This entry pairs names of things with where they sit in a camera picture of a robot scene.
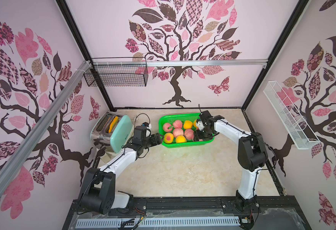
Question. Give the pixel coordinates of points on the white wire wall shelf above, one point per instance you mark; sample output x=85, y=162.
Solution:
x=283, y=102

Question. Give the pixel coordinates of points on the mint and steel toaster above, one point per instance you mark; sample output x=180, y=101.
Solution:
x=111, y=132

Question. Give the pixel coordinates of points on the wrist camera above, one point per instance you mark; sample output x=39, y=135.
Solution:
x=205, y=120
x=142, y=131

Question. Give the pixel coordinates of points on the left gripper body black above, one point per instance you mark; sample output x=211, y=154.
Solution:
x=147, y=142

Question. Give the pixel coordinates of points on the left aluminium rail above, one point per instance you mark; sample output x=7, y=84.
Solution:
x=16, y=161

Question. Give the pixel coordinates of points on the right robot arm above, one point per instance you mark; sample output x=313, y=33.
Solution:
x=252, y=154

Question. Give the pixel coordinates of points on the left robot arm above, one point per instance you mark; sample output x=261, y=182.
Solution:
x=98, y=191

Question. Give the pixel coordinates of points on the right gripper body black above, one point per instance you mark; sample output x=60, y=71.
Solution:
x=202, y=133

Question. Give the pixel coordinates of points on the pink peach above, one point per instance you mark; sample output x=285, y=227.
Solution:
x=167, y=127
x=177, y=124
x=189, y=134
x=178, y=132

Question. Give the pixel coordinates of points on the black wire wall basket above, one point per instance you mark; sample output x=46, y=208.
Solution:
x=117, y=72

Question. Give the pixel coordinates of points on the aluminium rail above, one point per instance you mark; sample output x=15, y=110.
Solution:
x=234, y=62
x=16, y=161

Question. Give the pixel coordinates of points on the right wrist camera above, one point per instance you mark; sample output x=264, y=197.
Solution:
x=205, y=120

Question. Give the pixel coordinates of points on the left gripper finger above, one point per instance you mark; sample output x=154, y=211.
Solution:
x=158, y=135
x=157, y=139

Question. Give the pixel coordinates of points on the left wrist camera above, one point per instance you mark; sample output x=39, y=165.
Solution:
x=142, y=131

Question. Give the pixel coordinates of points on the white slotted cable duct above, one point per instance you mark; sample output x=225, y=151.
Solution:
x=149, y=222

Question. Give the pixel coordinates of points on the pink peach front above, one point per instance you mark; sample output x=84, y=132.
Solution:
x=167, y=127

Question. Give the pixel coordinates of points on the back aluminium rail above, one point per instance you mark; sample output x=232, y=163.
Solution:
x=234, y=62

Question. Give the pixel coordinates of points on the green plastic basket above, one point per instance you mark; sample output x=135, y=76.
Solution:
x=182, y=117

